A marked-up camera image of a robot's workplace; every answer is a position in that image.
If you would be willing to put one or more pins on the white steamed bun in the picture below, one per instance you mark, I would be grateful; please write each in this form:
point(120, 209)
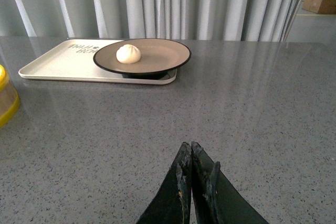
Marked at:
point(128, 54)

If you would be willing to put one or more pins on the grey pleated curtain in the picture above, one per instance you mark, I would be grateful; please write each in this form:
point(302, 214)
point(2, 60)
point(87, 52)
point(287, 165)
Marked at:
point(250, 20)

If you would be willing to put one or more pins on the cream rectangular bear tray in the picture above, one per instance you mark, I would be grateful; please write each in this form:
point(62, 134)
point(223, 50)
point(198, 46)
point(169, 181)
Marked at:
point(72, 60)

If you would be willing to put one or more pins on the right gripper worn black right finger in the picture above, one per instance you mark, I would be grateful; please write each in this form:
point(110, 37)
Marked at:
point(215, 199)

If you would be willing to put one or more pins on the beige plate with black rim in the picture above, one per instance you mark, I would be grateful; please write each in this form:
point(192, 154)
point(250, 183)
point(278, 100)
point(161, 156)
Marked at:
point(157, 56)

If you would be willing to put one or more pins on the brown cardboard box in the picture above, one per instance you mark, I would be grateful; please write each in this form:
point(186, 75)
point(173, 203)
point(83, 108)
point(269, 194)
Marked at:
point(319, 6)

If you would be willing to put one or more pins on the right gripper worn black left finger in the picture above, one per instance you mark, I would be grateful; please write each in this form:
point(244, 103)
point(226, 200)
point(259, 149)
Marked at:
point(172, 202)

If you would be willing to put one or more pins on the yellow rimmed bamboo steamer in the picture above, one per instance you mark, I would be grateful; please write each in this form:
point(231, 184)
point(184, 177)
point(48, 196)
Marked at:
point(10, 101)

